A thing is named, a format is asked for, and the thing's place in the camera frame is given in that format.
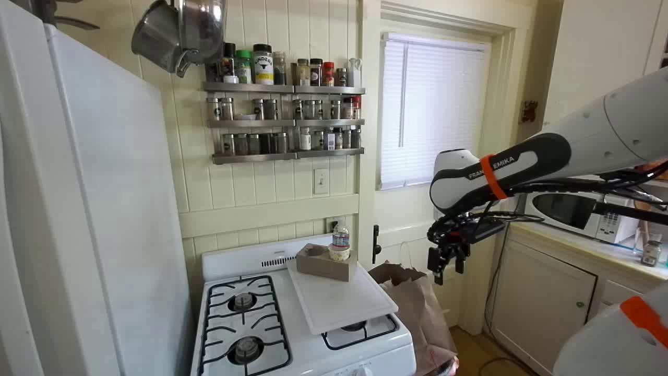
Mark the steel kitchen sink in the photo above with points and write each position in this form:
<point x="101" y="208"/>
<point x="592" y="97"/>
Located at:
<point x="564" y="210"/>

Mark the small glass shaker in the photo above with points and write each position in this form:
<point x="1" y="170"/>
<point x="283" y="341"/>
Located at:
<point x="652" y="252"/>

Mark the brown cardboard cup carrier box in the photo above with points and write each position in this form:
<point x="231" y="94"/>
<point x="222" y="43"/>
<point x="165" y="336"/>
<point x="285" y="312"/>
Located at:
<point x="321" y="265"/>

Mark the large white label spice jar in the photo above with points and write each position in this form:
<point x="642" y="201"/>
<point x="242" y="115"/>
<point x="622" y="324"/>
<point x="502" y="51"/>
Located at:
<point x="264" y="65"/>

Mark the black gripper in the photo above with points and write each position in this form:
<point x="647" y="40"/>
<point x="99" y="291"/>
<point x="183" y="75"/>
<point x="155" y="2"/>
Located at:
<point x="451" y="235"/>

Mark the white refrigerator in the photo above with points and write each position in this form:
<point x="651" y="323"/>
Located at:
<point x="84" y="210"/>

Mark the metal spice rack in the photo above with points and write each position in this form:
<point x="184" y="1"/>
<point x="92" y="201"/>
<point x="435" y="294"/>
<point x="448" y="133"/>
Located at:
<point x="278" y="123"/>

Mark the white light switch plate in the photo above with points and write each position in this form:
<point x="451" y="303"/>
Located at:
<point x="321" y="180"/>

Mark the green lid spice jar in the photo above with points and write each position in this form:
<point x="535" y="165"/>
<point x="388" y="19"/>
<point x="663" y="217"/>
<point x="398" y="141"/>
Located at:
<point x="244" y="67"/>

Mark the dark spice bottle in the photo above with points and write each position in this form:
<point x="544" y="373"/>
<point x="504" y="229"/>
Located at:
<point x="231" y="63"/>

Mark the black door latch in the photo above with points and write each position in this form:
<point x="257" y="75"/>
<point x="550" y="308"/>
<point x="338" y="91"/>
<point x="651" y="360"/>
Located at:
<point x="377" y="242"/>

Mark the brown paper bag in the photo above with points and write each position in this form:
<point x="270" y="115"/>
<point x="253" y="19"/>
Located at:
<point x="420" y="314"/>

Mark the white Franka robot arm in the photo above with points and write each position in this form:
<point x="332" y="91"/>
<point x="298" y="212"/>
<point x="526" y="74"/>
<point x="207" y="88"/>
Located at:
<point x="612" y="133"/>

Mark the hanging steel pan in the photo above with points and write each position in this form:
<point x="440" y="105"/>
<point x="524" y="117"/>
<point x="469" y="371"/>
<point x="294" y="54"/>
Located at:
<point x="206" y="23"/>

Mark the white kitchen cabinet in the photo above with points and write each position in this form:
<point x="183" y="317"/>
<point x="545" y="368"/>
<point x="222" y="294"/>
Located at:
<point x="544" y="299"/>

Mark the confetti print paper coffee cup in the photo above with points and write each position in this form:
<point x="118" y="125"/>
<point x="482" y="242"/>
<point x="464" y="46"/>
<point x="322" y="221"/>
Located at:
<point x="339" y="253"/>

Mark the white window blind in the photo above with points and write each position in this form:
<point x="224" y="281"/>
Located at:
<point x="431" y="112"/>

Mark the red lid spice jar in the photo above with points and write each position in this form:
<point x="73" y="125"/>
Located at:
<point x="328" y="74"/>

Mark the white gas stove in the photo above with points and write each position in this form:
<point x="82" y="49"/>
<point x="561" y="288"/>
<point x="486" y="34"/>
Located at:
<point x="237" y="356"/>

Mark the white wall outlet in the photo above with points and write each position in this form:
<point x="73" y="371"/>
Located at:
<point x="332" y="223"/>

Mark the white cutting board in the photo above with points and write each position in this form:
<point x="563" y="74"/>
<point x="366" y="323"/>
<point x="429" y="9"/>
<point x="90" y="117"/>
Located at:
<point x="342" y="299"/>

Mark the hanging steel pot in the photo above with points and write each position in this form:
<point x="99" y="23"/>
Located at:
<point x="159" y="39"/>

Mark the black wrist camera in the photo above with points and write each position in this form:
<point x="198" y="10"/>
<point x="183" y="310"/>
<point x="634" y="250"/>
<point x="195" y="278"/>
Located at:
<point x="484" y="229"/>

